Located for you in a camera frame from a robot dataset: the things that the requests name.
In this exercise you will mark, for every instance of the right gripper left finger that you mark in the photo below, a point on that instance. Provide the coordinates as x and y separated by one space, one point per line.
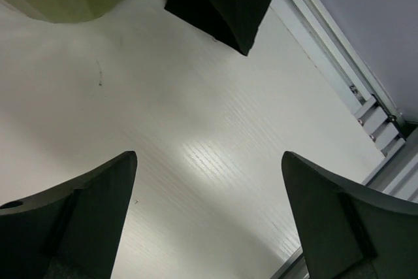
71 230

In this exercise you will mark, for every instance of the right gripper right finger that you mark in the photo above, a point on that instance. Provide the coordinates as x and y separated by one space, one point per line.
346 229

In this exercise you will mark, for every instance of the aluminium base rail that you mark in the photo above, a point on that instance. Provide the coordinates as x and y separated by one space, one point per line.
325 44

